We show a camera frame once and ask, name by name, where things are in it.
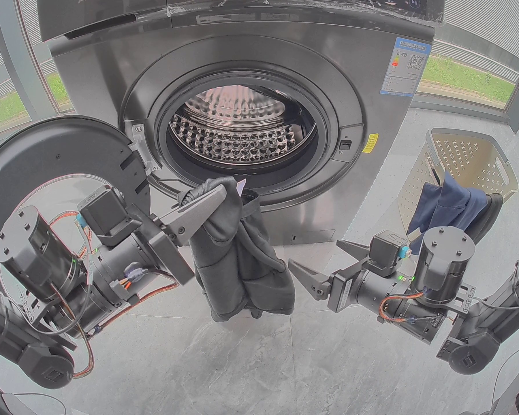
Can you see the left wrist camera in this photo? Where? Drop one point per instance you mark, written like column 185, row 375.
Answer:
column 106, row 212

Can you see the grey washing machine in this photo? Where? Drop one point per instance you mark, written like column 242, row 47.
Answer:
column 285, row 50

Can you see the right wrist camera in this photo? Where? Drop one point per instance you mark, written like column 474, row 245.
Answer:
column 387, row 251

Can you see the black garment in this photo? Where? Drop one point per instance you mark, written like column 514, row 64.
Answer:
column 242, row 270
column 486, row 216

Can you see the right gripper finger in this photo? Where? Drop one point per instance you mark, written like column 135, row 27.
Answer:
column 315, row 281
column 357, row 251

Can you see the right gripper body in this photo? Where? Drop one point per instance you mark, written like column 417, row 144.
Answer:
column 363, row 294

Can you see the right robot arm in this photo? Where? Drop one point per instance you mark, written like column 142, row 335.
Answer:
column 493, row 318

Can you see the dark blue garment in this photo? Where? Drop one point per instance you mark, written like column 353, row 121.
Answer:
column 447, row 205

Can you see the washing machine door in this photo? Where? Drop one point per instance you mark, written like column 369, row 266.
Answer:
column 47, row 154

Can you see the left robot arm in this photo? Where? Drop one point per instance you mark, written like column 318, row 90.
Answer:
column 30, row 249

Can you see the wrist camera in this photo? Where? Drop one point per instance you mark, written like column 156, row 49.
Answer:
column 387, row 251
column 106, row 212

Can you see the cream laundry basket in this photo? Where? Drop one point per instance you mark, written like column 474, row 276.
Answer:
column 462, row 158

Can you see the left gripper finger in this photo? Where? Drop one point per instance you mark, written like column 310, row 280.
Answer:
column 194, row 214

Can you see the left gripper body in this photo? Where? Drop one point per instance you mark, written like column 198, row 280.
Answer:
column 164, row 249

